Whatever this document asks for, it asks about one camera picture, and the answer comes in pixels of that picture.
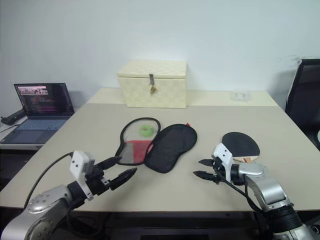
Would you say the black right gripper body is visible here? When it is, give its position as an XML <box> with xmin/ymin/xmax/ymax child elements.
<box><xmin>211</xmin><ymin>156</ymin><xmax>228</xmax><ymax>185</ymax></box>

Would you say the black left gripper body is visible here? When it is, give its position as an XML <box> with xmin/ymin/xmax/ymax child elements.
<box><xmin>84</xmin><ymin>164</ymin><xmax>112</xmax><ymax>198</ymax></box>

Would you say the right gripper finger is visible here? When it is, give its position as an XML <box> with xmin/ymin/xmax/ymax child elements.
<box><xmin>192</xmin><ymin>170</ymin><xmax>217</xmax><ymax>183</ymax></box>
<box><xmin>197</xmin><ymin>158</ymin><xmax>215</xmax><ymax>168</ymax></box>

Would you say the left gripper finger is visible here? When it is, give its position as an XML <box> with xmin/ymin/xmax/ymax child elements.
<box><xmin>96</xmin><ymin>156</ymin><xmax>124</xmax><ymax>171</ymax></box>
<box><xmin>109</xmin><ymin>167</ymin><xmax>138</xmax><ymax>191</ymax></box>

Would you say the black table tennis paddle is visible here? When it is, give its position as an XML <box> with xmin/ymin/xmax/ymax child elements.
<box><xmin>221</xmin><ymin>131</ymin><xmax>261</xmax><ymax>164</ymax></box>

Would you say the black racket cover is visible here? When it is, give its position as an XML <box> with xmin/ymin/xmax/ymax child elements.
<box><xmin>115</xmin><ymin>116</ymin><xmax>199</xmax><ymax>174</ymax></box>

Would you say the green round object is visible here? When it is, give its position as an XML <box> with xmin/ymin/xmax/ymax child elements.
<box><xmin>138</xmin><ymin>124</ymin><xmax>156</xmax><ymax>138</ymax></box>

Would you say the small clear plastic box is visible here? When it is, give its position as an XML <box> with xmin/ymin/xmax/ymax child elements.
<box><xmin>229</xmin><ymin>87</ymin><xmax>252</xmax><ymax>103</ymax></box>

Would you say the cream woven storage box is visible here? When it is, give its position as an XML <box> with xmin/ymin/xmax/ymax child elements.
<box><xmin>116</xmin><ymin>59</ymin><xmax>189</xmax><ymax>109</ymax></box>

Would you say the metal box latch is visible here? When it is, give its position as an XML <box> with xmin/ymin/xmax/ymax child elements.
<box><xmin>148</xmin><ymin>73</ymin><xmax>159</xmax><ymax>96</ymax></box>

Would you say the open grey laptop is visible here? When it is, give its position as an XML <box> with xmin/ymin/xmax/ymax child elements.
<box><xmin>0</xmin><ymin>82</ymin><xmax>76</xmax><ymax>145</ymax></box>

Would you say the black handheld controller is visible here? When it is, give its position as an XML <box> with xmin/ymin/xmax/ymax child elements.
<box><xmin>0</xmin><ymin>108</ymin><xmax>26</xmax><ymax>125</ymax></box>

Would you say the black office chair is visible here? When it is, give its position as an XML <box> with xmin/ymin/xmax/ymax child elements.
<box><xmin>284</xmin><ymin>58</ymin><xmax>320</xmax><ymax>151</ymax></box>

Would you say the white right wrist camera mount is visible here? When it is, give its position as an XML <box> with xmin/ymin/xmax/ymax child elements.
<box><xmin>212</xmin><ymin>142</ymin><xmax>234</xmax><ymax>181</ymax></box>

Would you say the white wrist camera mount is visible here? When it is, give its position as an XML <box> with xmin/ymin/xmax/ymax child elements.
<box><xmin>212</xmin><ymin>142</ymin><xmax>234</xmax><ymax>181</ymax></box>
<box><xmin>69</xmin><ymin>150</ymin><xmax>96</xmax><ymax>201</ymax></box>

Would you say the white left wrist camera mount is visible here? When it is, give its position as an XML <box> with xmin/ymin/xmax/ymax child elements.
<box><xmin>69</xmin><ymin>150</ymin><xmax>96</xmax><ymax>201</ymax></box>

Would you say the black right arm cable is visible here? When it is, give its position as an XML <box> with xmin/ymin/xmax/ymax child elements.
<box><xmin>214</xmin><ymin>167</ymin><xmax>266</xmax><ymax>214</ymax></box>

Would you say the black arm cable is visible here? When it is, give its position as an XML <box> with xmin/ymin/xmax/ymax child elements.
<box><xmin>214</xmin><ymin>167</ymin><xmax>266</xmax><ymax>214</ymax></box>
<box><xmin>23</xmin><ymin>152</ymin><xmax>75</xmax><ymax>210</ymax></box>

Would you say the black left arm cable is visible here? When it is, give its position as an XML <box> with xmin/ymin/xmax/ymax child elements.
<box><xmin>23</xmin><ymin>152</ymin><xmax>75</xmax><ymax>210</ymax></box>

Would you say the black table frame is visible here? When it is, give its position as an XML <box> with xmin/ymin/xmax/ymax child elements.
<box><xmin>66</xmin><ymin>211</ymin><xmax>266</xmax><ymax>240</ymax></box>

